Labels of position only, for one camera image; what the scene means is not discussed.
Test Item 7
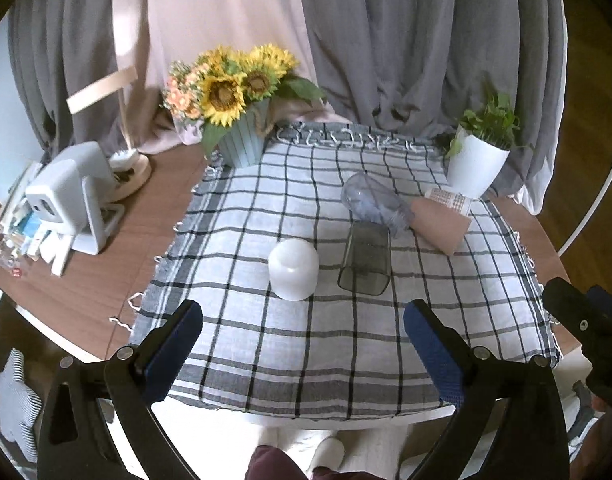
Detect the white desk lamp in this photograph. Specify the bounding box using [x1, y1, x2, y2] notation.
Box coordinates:
[66, 67, 152, 200]

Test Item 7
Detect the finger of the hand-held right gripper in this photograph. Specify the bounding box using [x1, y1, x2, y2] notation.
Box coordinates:
[542, 278, 612, 413]

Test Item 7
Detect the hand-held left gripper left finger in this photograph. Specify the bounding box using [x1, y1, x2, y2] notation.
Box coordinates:
[37, 299, 204, 480]

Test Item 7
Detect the white box appliance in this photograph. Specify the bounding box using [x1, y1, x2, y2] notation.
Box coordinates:
[24, 141, 126, 254]

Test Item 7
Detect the checkered tablecloth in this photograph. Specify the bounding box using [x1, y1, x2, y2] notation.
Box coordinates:
[108, 121, 561, 419]

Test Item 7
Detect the green plant in white pot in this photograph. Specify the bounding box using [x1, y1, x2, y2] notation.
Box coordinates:
[444, 77, 534, 200]

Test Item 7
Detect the pink curtain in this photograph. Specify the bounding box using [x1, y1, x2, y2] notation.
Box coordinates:
[110, 0, 354, 156]

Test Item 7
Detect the white cup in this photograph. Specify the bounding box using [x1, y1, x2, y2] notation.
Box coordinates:
[268, 239, 320, 302]

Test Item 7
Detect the sunflower bouquet in blue pot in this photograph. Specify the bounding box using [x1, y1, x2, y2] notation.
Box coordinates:
[161, 43, 327, 169]

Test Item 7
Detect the striped star cushion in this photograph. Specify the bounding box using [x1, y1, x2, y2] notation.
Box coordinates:
[0, 348, 42, 447]

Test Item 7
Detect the grey curtain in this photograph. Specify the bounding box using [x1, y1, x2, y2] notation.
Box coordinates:
[6, 0, 569, 213]

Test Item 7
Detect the clear ribbed plastic cup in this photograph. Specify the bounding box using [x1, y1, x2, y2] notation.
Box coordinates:
[341, 171, 417, 237]

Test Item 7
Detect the white slipper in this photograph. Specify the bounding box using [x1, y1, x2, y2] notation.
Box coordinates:
[308, 437, 345, 473]

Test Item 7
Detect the smoky transparent square cup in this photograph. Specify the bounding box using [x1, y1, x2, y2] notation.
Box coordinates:
[338, 222, 391, 296]

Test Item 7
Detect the person's maroon trouser leg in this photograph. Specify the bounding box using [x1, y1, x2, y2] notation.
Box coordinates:
[246, 445, 311, 480]

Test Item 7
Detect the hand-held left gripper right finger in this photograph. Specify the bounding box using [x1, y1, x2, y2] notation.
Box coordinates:
[403, 299, 571, 480]

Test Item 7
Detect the white round hoop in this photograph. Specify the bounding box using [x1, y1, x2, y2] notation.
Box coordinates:
[557, 130, 612, 258]

